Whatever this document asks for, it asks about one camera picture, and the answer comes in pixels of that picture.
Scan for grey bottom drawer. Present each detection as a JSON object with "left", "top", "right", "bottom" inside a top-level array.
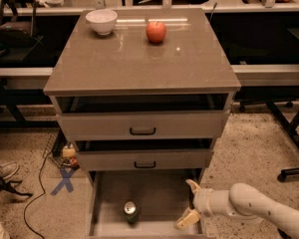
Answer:
[{"left": 86, "top": 170, "right": 205, "bottom": 239}]

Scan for black bag on bench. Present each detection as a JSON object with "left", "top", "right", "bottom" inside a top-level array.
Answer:
[{"left": 0, "top": 0, "right": 37, "bottom": 48}]

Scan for grey middle drawer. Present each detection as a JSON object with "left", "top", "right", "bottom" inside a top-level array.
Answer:
[{"left": 77, "top": 138, "right": 213, "bottom": 171}]

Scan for white sneaker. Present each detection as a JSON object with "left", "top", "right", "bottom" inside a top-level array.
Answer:
[{"left": 0, "top": 162, "right": 19, "bottom": 179}]

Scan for black floor cable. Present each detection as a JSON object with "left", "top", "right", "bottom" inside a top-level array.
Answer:
[{"left": 23, "top": 149, "right": 54, "bottom": 239}]

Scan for grey drawer cabinet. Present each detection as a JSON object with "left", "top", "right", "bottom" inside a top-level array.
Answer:
[{"left": 43, "top": 7, "right": 242, "bottom": 239}]

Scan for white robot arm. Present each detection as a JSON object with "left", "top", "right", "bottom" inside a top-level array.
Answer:
[{"left": 174, "top": 179, "right": 299, "bottom": 239}]

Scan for small bottle on floor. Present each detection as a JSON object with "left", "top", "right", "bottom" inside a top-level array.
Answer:
[{"left": 62, "top": 143, "right": 77, "bottom": 167}]

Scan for grey top drawer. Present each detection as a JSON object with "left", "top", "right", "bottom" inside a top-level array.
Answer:
[{"left": 56, "top": 94, "right": 231, "bottom": 141}]

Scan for red apple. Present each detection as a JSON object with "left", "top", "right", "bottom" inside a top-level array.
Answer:
[{"left": 146, "top": 21, "right": 166, "bottom": 44}]

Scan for black chair base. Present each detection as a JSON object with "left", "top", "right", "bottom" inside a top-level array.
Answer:
[{"left": 266, "top": 102, "right": 299, "bottom": 182}]

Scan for white ceramic bowl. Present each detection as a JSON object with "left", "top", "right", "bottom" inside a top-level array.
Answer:
[{"left": 86, "top": 9, "right": 118, "bottom": 35}]

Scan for grey drawer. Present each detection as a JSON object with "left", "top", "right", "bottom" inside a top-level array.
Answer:
[
  {"left": 77, "top": 138, "right": 213, "bottom": 171},
  {"left": 86, "top": 170, "right": 205, "bottom": 239},
  {"left": 56, "top": 94, "right": 231, "bottom": 141}
]

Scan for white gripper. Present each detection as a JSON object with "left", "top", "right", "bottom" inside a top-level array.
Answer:
[{"left": 174, "top": 179, "right": 230, "bottom": 230}]

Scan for green soda can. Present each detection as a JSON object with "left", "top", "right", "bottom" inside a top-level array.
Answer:
[{"left": 124, "top": 201, "right": 139, "bottom": 224}]

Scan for blue tape cross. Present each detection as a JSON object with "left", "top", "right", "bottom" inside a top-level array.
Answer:
[{"left": 51, "top": 167, "right": 76, "bottom": 196}]

